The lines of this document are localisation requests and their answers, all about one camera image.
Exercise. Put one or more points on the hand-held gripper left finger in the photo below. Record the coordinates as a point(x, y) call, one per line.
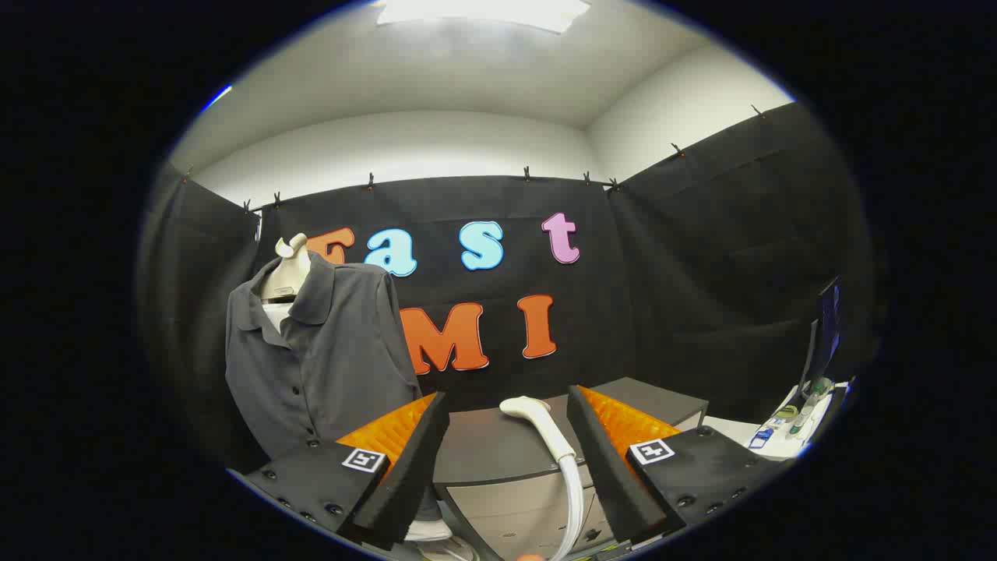
point(409, 467)

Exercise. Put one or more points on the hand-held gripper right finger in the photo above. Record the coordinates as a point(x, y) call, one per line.
point(607, 467)

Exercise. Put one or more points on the white garment steamer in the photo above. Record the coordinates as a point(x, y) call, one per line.
point(544, 425)

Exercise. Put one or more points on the grey polo shirt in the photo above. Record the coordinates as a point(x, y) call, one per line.
point(335, 351)

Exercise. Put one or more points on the grey cabinet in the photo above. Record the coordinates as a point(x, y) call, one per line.
point(498, 448)

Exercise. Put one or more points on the white side table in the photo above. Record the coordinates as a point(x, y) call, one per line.
point(736, 430)

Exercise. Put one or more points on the green bottle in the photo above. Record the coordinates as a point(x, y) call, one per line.
point(810, 399)

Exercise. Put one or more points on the cream mannequin torso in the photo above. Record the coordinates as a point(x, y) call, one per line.
point(290, 269)

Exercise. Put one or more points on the black monitor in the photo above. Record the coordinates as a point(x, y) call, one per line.
point(828, 327)

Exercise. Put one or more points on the row of black clips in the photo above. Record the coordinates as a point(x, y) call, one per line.
point(526, 173)

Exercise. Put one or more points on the ceiling light panel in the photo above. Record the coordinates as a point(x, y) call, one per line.
point(483, 12)

